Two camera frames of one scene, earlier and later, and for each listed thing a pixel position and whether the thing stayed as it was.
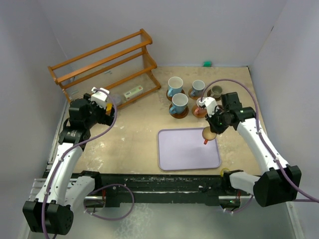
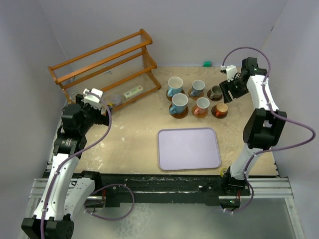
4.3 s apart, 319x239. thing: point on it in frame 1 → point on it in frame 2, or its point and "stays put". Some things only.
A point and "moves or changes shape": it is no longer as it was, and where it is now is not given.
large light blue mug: [175, 84] stays put
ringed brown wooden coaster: [170, 97] stays put
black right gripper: [214, 127] → [225, 85]
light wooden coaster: [194, 97] stays put
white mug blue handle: [179, 103] stays put
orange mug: [208, 135] moves or changes shape
